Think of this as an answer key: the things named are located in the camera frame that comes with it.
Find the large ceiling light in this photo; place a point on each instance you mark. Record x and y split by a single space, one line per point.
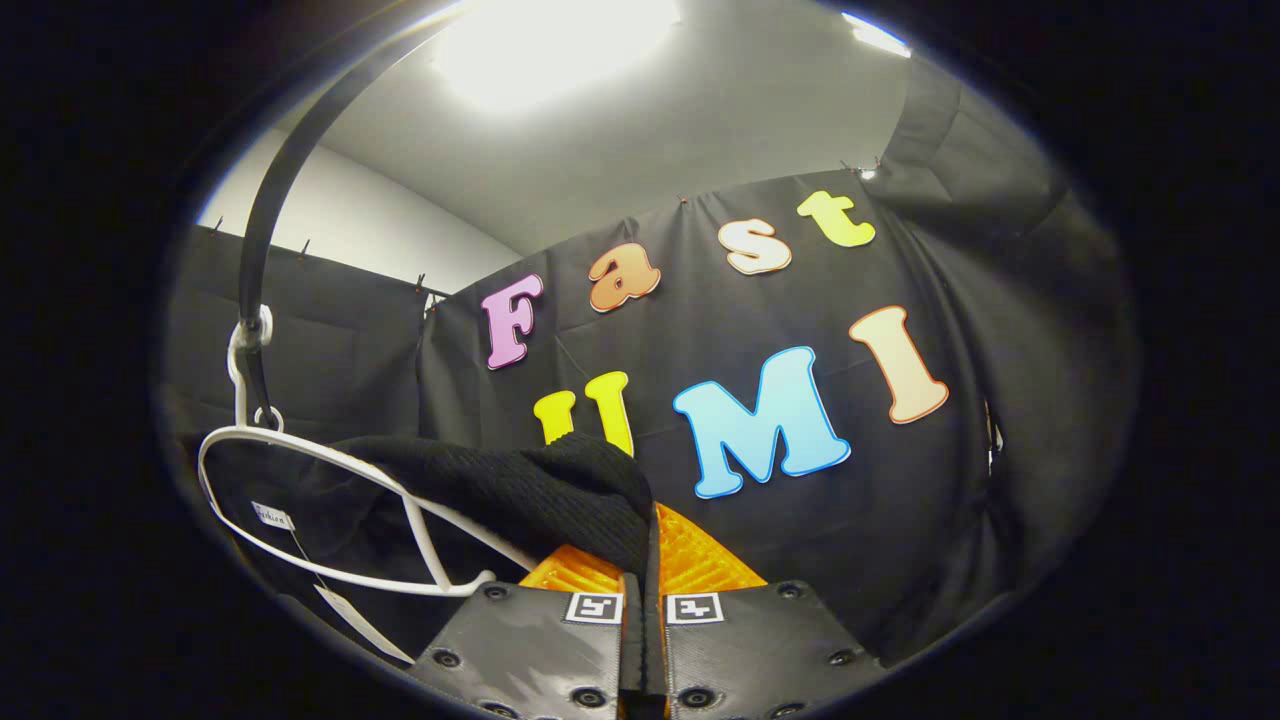
550 45

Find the black metal clothes rack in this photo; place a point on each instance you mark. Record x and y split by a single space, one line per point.
262 210

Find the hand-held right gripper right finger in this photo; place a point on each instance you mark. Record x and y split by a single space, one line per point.
750 650

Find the white plastic hanger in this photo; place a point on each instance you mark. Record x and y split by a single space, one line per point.
238 390

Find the black knit garment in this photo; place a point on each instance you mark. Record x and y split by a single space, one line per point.
560 490

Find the small rectangular ceiling light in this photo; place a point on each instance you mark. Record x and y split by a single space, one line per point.
875 35

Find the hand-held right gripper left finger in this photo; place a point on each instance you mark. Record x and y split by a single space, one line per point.
530 650

